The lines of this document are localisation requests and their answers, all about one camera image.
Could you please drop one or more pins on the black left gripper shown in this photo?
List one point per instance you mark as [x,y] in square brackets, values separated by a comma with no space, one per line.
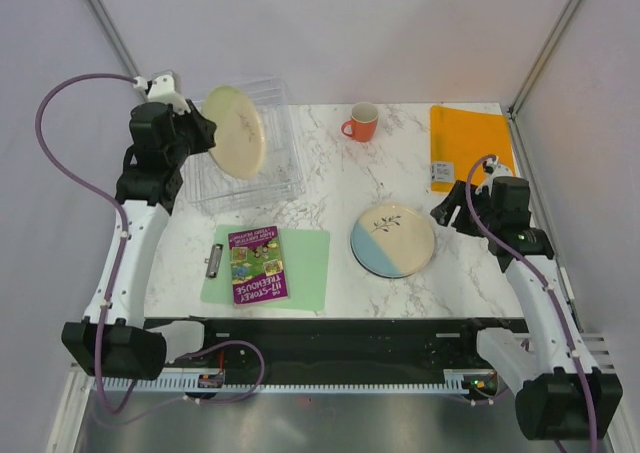
[204,128]

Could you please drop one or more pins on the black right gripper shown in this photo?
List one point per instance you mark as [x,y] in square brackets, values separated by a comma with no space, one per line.
[443,211]

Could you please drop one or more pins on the cream green plate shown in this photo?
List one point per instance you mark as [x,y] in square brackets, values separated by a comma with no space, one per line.
[240,137]

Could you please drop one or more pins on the blue white floral plate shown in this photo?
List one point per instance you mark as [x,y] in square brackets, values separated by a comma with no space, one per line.
[392,240]

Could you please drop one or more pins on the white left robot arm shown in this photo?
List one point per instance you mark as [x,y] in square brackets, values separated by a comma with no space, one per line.
[110,340]

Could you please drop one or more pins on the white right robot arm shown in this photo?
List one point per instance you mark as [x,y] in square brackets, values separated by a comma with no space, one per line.
[561,392]

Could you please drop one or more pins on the orange plastic folder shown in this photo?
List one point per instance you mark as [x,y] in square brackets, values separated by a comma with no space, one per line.
[459,138]

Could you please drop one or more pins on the orange ceramic mug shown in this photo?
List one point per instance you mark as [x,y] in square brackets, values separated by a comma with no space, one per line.
[363,122]

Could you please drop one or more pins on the purple treehouse book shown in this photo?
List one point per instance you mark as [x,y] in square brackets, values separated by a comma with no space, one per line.
[257,266]

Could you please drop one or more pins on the green clipboard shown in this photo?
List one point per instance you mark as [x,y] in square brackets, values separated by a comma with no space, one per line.
[306,261]

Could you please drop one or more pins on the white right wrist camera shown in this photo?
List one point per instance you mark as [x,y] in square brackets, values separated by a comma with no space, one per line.
[493,168]

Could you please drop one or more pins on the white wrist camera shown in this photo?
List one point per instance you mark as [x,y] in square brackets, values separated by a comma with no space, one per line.
[493,168]
[162,88]

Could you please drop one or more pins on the clear wire dish rack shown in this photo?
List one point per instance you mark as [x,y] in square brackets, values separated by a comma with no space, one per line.
[212,191]

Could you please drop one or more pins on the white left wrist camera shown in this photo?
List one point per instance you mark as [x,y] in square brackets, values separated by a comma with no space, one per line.
[162,88]

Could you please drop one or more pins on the white slotted cable duct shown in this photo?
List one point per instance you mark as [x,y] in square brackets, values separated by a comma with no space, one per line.
[209,381]

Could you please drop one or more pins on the left aluminium frame post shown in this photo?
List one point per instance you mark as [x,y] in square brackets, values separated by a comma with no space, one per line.
[108,27]

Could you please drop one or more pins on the aluminium frame post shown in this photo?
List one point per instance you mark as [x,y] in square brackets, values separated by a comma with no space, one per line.
[560,27]
[108,27]

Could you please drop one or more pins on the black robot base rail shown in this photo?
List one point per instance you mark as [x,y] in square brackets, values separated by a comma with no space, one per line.
[346,349]

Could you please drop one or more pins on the right aluminium frame post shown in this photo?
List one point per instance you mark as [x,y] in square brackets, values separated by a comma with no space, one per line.
[560,27]

